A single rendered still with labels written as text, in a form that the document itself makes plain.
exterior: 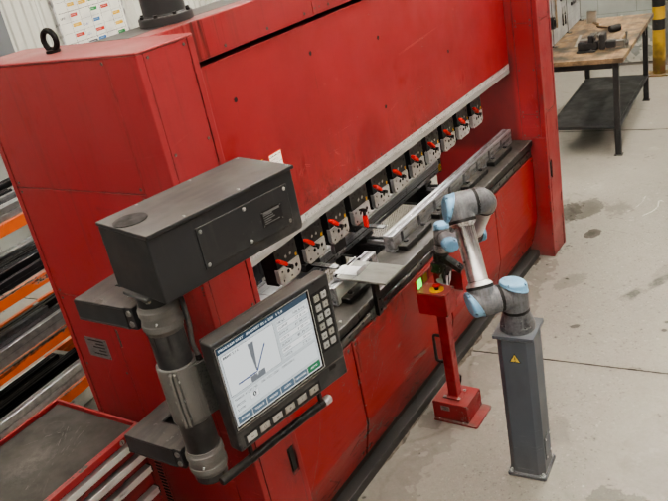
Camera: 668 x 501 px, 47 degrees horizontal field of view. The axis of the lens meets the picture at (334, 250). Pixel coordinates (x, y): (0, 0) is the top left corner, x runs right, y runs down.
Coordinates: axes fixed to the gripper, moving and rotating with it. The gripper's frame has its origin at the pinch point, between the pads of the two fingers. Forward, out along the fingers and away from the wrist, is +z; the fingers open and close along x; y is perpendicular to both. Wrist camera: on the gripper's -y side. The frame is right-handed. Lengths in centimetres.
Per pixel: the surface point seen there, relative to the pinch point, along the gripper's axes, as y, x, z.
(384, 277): 11.8, 40.7, -24.7
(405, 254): 25.8, -4.5, -11.0
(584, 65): 43, -381, -7
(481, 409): -16, 0, 72
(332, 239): 33, 46, -44
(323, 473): 16, 101, 43
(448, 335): -2.5, 7.5, 23.9
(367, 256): 34.3, 18.0, -19.8
